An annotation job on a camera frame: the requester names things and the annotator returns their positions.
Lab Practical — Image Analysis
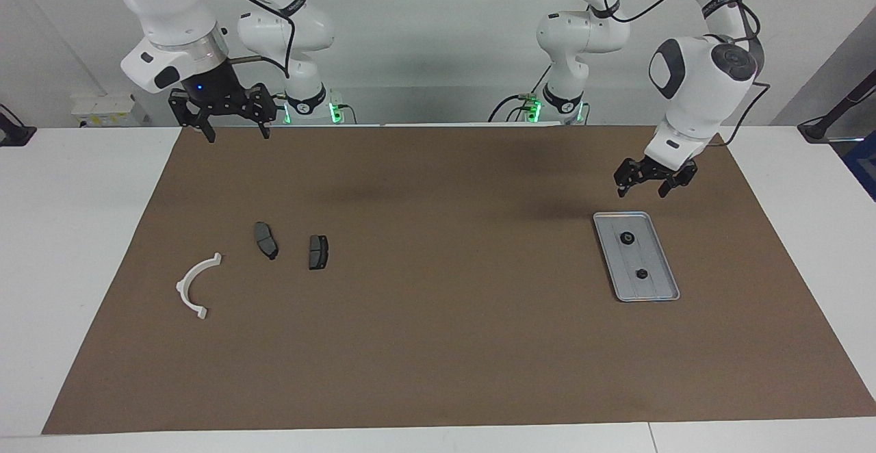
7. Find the curved dark grey brake pad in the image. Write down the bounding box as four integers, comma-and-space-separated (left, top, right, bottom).
254, 222, 279, 261

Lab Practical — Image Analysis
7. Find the rectangular dark grey brake pad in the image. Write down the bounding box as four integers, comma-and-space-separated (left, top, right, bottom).
308, 235, 331, 271

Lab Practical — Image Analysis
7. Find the white power socket box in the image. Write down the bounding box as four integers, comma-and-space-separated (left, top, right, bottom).
71, 93, 149, 128

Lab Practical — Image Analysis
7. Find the blue box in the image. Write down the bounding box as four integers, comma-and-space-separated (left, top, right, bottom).
843, 131, 876, 202

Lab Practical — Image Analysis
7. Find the white half ring bracket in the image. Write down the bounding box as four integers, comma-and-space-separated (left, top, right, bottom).
176, 253, 223, 320

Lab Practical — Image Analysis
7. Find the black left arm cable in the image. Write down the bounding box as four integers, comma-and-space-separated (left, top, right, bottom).
601, 0, 772, 149

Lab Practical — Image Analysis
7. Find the silver metal tray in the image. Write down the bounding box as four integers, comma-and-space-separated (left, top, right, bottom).
593, 211, 681, 302

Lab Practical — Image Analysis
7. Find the black base cable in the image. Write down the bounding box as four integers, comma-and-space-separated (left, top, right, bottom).
487, 63, 552, 124

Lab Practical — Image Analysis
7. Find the black table clamp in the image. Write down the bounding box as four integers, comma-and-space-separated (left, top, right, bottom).
0, 104, 37, 147

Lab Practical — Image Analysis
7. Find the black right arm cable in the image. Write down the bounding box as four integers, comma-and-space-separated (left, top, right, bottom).
204, 0, 296, 79

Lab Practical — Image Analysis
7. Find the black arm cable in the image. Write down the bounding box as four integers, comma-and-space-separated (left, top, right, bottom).
601, 0, 772, 149
204, 0, 296, 79

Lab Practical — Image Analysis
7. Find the brown table mat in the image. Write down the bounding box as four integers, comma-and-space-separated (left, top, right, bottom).
41, 123, 876, 435

